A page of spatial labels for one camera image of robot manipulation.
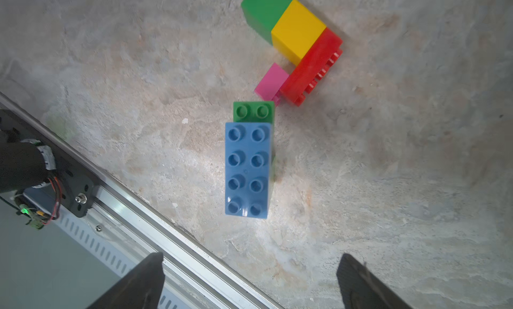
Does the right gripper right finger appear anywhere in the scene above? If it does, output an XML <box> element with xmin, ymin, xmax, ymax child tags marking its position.
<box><xmin>336</xmin><ymin>253</ymin><xmax>412</xmax><ymax>309</ymax></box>

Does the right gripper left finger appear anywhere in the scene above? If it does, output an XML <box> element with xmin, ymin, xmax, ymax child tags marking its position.
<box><xmin>88</xmin><ymin>252</ymin><xmax>165</xmax><ymax>309</ymax></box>

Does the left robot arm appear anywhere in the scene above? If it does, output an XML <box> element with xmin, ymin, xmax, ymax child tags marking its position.
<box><xmin>1</xmin><ymin>130</ymin><xmax>57</xmax><ymax>193</ymax></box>

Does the yellow lego brick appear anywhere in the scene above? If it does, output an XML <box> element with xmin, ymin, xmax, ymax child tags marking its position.
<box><xmin>271</xmin><ymin>0</ymin><xmax>326</xmax><ymax>65</ymax></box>

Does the red lego brick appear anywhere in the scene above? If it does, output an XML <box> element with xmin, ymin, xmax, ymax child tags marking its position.
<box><xmin>280</xmin><ymin>28</ymin><xmax>343</xmax><ymax>107</ymax></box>

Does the blue lego brick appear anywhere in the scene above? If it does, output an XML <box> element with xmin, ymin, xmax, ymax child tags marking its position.
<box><xmin>224</xmin><ymin>122</ymin><xmax>273</xmax><ymax>219</ymax></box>

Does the pink lego brick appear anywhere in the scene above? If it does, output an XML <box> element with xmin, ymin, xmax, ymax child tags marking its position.
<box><xmin>255</xmin><ymin>63</ymin><xmax>289</xmax><ymax>106</ymax></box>

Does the aluminium mounting rail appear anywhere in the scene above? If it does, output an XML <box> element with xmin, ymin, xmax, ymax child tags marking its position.
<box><xmin>1</xmin><ymin>95</ymin><xmax>279</xmax><ymax>308</ymax></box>

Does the white ventilation grille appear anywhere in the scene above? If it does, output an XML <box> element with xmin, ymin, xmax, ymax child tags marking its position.
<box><xmin>51</xmin><ymin>212</ymin><xmax>189</xmax><ymax>309</ymax></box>

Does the green lego brick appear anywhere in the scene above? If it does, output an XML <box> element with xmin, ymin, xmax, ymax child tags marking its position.
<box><xmin>233</xmin><ymin>101</ymin><xmax>275</xmax><ymax>124</ymax></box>
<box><xmin>241</xmin><ymin>0</ymin><xmax>292</xmax><ymax>45</ymax></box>

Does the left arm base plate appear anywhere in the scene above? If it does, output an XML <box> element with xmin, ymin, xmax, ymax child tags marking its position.
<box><xmin>1</xmin><ymin>109</ymin><xmax>97</xmax><ymax>230</ymax></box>

